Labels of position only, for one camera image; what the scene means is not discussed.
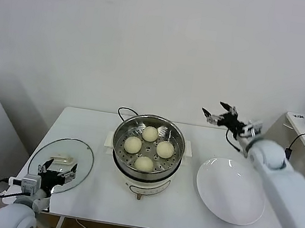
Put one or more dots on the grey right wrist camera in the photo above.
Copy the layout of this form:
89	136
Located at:
253	127

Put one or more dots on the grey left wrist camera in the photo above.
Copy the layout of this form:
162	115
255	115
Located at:
30	184

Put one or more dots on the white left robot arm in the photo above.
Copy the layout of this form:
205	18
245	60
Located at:
13	216

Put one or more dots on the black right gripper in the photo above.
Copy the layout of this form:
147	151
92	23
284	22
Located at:
232	123

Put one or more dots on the grey usb hub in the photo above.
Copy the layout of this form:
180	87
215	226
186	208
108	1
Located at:
288	153

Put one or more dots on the cream electric cooker base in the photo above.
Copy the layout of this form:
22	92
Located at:
145	187

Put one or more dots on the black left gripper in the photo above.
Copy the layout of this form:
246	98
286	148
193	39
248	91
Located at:
49	179

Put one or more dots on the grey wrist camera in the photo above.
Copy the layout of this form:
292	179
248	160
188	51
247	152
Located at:
30	184
253	127

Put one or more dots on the perforated steel steamer basket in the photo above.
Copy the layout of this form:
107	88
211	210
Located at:
175	164

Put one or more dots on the cream steamed baozi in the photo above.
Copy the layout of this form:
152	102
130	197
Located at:
165	150
144	164
150	134
133	145

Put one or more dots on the white round plate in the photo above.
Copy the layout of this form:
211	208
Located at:
224	191

